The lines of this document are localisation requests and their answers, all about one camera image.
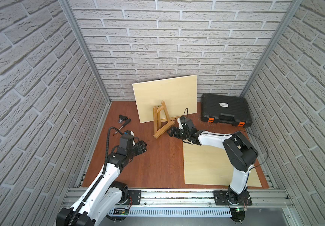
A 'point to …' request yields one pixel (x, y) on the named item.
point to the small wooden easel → (161, 122)
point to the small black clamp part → (121, 118)
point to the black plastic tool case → (228, 109)
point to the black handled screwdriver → (129, 120)
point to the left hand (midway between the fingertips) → (143, 143)
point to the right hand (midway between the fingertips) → (172, 131)
